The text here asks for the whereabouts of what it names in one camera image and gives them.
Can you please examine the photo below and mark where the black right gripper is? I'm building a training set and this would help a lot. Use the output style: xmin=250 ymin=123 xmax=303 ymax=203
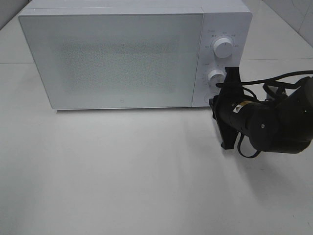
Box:
xmin=209 ymin=67 xmax=249 ymax=149

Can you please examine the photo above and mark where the round white door button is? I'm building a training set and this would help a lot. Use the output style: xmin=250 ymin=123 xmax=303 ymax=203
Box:
xmin=204 ymin=92 xmax=218 ymax=104

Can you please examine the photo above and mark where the white microwave knob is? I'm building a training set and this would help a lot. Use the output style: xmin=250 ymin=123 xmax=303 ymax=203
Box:
xmin=207 ymin=70 xmax=225 ymax=86
xmin=213 ymin=37 xmax=233 ymax=59

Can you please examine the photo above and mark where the white microwave door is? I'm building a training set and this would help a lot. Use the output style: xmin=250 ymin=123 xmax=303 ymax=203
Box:
xmin=19 ymin=14 xmax=203 ymax=110

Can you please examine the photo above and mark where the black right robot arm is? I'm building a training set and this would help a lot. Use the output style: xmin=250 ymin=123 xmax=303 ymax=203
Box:
xmin=209 ymin=67 xmax=313 ymax=158

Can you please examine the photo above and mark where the white microwave oven body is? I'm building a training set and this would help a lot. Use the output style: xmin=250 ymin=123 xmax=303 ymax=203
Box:
xmin=19 ymin=0 xmax=252 ymax=107

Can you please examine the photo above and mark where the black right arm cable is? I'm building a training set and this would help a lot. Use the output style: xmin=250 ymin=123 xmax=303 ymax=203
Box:
xmin=234 ymin=70 xmax=313 ymax=158

